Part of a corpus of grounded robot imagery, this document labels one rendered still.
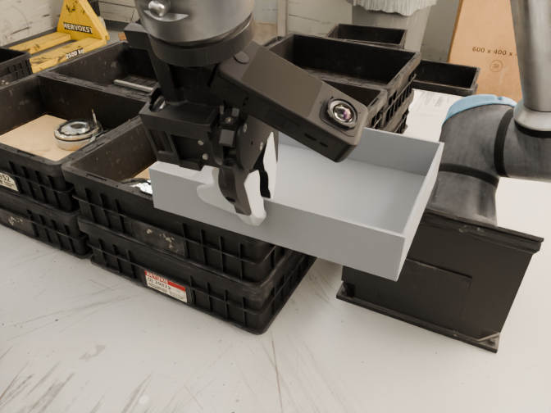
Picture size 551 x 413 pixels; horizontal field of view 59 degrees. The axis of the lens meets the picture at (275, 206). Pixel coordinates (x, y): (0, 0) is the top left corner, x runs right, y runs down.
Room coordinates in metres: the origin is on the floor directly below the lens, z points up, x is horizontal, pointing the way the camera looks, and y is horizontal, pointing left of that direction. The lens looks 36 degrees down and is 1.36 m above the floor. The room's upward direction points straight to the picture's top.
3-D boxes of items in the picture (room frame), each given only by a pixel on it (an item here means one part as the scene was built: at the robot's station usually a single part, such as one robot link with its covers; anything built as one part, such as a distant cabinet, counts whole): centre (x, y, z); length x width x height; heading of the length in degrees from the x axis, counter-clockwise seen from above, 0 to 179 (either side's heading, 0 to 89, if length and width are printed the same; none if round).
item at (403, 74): (1.28, -0.16, 0.92); 0.40 x 0.30 x 0.02; 62
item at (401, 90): (1.28, -0.16, 0.87); 0.40 x 0.30 x 0.11; 62
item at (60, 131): (1.00, 0.45, 0.86); 0.10 x 0.10 x 0.01
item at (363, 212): (0.47, -0.03, 1.07); 0.27 x 0.20 x 0.05; 65
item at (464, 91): (2.09, -0.68, 0.37); 0.40 x 0.30 x 0.45; 65
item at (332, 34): (2.62, -0.49, 0.37); 0.42 x 0.34 x 0.46; 65
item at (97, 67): (1.20, 0.34, 0.87); 0.40 x 0.30 x 0.11; 62
